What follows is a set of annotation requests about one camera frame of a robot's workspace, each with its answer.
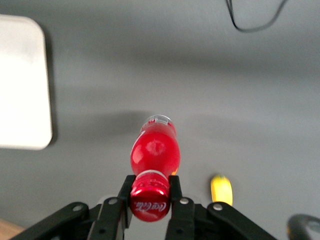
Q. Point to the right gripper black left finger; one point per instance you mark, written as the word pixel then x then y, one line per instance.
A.
pixel 107 220

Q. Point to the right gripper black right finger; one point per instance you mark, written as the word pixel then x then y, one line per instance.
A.
pixel 182 220

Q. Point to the red coke bottle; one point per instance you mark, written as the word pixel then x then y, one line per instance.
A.
pixel 155 155

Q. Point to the beige plastic tray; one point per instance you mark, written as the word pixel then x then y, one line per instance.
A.
pixel 22 82

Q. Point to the yellow lemon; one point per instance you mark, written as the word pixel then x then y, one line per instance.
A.
pixel 221 190

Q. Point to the wooden drawer cabinet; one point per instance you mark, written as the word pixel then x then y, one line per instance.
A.
pixel 7 230

